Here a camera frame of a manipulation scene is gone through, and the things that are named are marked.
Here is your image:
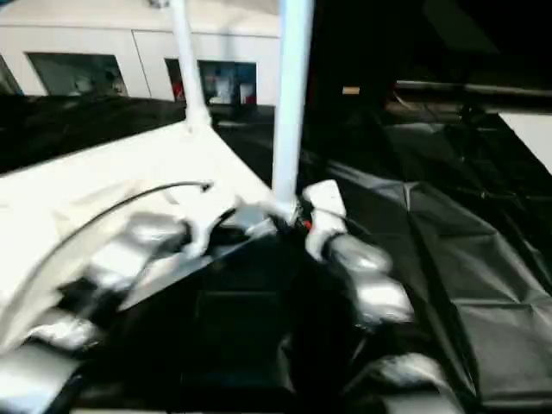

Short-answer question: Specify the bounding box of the white plastic table leg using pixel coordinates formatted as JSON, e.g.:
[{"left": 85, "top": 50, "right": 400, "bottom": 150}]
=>
[
  {"left": 271, "top": 0, "right": 312, "bottom": 212},
  {"left": 170, "top": 0, "right": 213, "bottom": 129}
]

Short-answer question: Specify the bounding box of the white plastic table top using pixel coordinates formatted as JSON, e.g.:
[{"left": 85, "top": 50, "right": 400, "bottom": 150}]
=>
[{"left": 0, "top": 118, "right": 285, "bottom": 359}]

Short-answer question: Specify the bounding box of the black work mat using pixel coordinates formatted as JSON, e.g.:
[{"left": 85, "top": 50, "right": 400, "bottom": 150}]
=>
[{"left": 0, "top": 92, "right": 552, "bottom": 414}]

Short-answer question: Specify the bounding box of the long black bar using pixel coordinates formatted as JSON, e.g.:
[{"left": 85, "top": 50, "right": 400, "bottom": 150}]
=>
[{"left": 394, "top": 80, "right": 552, "bottom": 96}]

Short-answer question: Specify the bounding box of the white glass-door cabinet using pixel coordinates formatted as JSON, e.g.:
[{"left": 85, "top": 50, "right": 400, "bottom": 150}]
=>
[{"left": 0, "top": 0, "right": 284, "bottom": 107}]

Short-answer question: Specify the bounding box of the white side board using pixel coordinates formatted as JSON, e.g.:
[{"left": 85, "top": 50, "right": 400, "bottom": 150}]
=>
[{"left": 498, "top": 112, "right": 552, "bottom": 173}]

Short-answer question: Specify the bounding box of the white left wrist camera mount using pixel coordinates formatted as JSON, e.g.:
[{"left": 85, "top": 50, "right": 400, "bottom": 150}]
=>
[{"left": 180, "top": 202, "right": 242, "bottom": 260}]

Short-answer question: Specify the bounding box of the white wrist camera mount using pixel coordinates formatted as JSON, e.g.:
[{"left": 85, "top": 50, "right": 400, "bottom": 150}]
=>
[
  {"left": 301, "top": 179, "right": 348, "bottom": 260},
  {"left": 180, "top": 202, "right": 242, "bottom": 260}
]

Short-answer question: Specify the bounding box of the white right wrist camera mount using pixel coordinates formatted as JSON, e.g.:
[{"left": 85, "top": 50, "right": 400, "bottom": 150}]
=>
[{"left": 301, "top": 179, "right": 348, "bottom": 260}]

